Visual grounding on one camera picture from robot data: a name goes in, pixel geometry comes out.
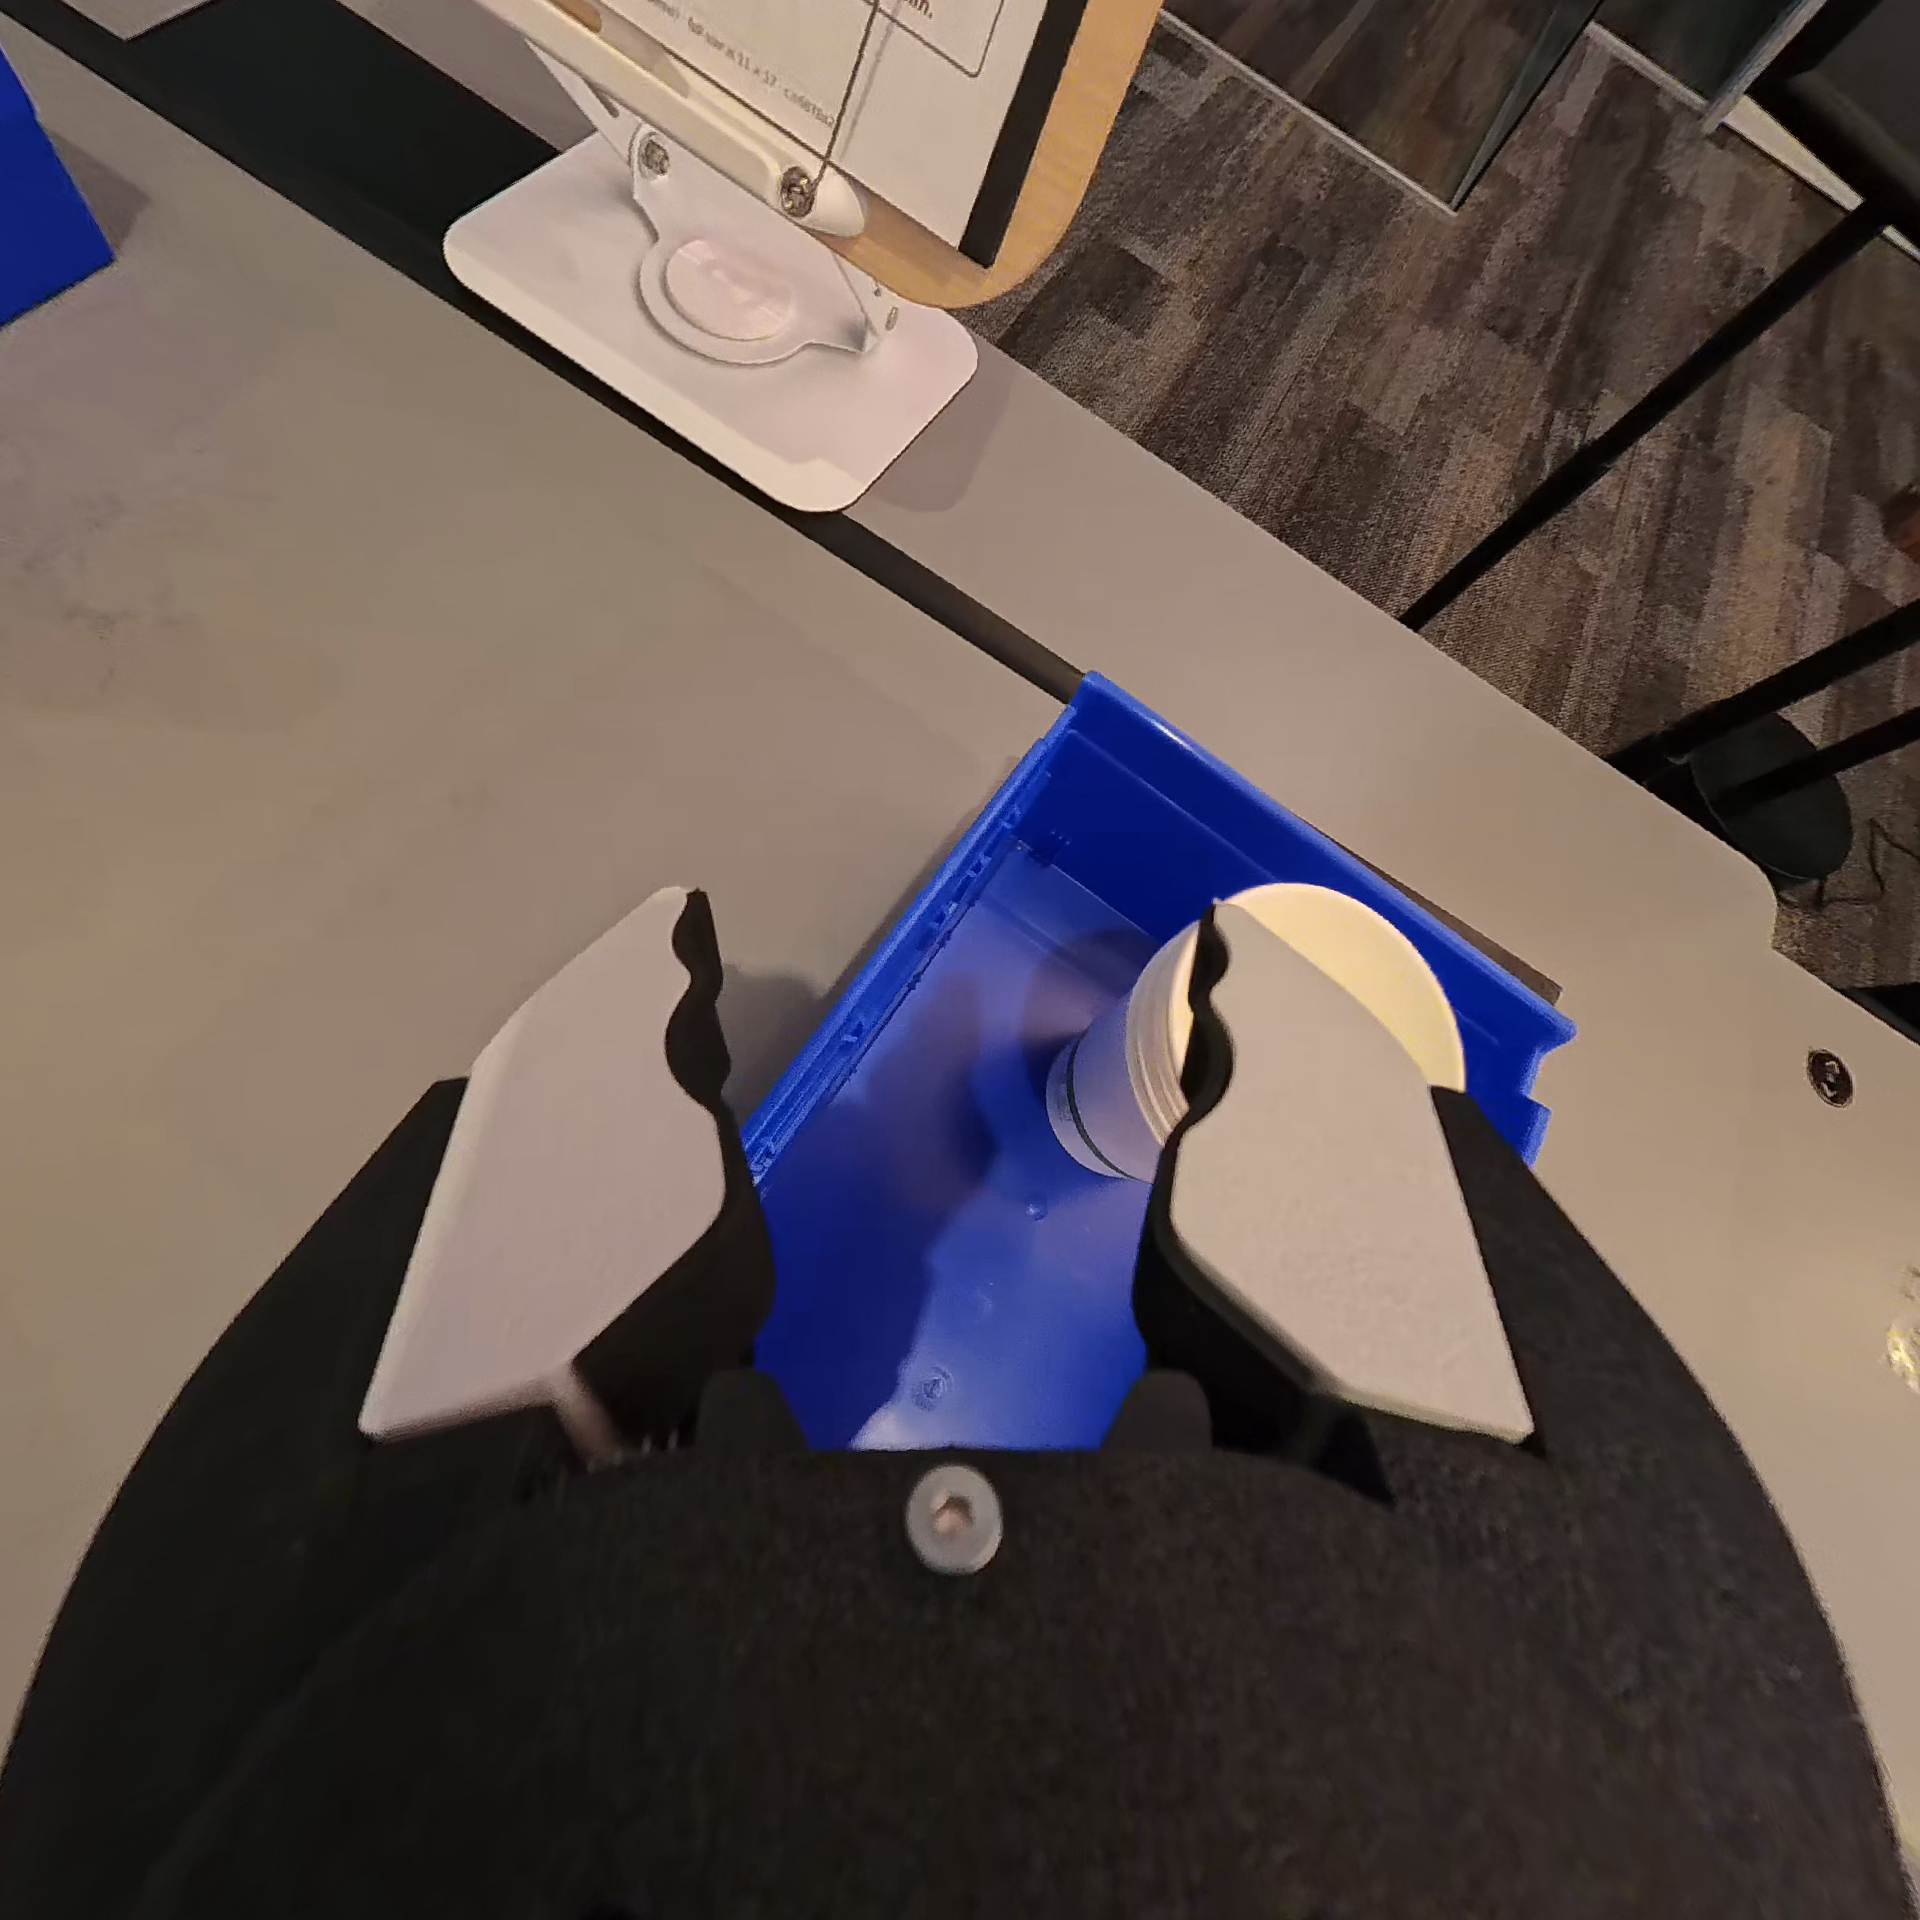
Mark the black round stand base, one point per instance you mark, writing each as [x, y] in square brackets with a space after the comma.
[1770, 803]

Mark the wood-framed sign board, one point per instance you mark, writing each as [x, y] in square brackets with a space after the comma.
[1085, 164]

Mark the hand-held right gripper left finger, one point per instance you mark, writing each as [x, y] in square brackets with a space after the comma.
[554, 1200]

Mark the black metal furniture frame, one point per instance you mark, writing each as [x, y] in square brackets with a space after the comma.
[1645, 411]

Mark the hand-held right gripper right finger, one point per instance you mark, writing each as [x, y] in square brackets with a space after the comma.
[1331, 1224]

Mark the round metal table bolt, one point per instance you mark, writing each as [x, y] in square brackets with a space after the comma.
[1832, 1078]

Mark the blue plastic bin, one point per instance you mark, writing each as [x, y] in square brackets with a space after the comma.
[928, 1276]
[40, 213]

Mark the white square base plate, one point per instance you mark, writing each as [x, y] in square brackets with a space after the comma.
[833, 411]

